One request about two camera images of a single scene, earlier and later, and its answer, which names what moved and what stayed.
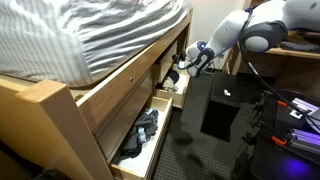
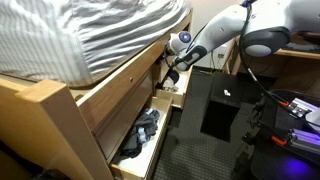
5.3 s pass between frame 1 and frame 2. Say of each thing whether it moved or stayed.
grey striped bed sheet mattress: stayed
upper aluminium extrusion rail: stayed
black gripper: moved
